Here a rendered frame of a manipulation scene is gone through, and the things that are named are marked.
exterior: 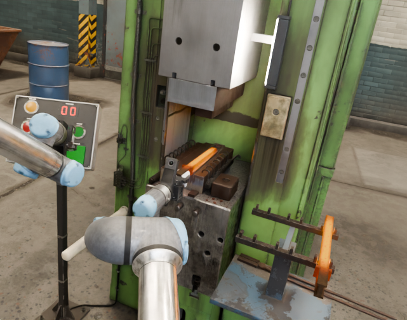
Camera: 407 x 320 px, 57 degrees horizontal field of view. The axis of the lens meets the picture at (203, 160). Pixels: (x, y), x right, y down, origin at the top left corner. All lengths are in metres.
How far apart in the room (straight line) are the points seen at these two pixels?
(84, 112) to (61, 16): 7.41
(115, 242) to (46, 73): 5.21
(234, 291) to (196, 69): 0.83
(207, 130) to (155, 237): 1.19
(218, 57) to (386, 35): 6.11
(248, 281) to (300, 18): 0.99
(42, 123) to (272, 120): 0.84
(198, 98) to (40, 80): 4.73
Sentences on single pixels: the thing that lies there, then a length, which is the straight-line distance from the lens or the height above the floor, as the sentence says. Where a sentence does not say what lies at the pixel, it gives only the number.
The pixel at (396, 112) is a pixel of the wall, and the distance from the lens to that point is 7.58.
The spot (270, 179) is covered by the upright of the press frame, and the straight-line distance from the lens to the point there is 1.60.
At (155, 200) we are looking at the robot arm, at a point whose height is 1.02.
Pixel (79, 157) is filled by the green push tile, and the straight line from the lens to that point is 1.61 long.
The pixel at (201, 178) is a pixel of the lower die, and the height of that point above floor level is 0.99.
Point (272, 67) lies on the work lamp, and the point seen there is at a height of 1.46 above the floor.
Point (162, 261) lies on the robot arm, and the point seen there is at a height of 1.10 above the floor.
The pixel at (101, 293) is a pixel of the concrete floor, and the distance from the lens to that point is 2.42.
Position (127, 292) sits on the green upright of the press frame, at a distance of 2.26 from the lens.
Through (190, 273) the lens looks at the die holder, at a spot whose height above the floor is 0.55.
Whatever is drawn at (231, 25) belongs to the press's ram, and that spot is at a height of 1.59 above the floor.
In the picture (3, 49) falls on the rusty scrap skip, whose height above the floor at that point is 0.49.
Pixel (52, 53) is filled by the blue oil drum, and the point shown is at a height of 0.79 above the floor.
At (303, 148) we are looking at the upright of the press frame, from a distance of 1.55.
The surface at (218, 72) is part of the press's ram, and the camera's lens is 1.41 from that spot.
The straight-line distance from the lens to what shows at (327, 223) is 1.42.
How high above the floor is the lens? 1.62
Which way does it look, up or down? 22 degrees down
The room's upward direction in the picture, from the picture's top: 8 degrees clockwise
